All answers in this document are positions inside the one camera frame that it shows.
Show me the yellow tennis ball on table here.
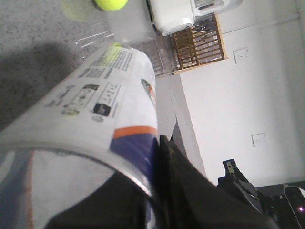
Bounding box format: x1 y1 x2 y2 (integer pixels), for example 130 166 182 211
94 0 128 11

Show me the white wall socket lower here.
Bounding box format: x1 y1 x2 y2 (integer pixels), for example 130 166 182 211
251 133 266 147

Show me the white wall socket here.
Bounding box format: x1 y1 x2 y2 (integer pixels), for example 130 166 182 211
251 133 266 147
233 48 248 65

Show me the white appliance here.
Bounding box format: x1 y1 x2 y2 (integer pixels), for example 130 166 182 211
147 0 242 36

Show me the clear Wilson tennis ball can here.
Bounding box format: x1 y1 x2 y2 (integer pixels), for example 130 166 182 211
0 42 158 229

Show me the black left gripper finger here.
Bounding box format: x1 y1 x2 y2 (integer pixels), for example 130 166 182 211
45 172 149 229

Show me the white wall socket upper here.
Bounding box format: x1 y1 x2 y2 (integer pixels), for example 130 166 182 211
233 48 248 65

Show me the wooden slatted rack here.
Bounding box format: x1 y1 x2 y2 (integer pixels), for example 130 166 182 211
171 13 228 74

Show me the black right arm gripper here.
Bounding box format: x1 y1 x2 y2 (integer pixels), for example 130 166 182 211
154 135 305 229

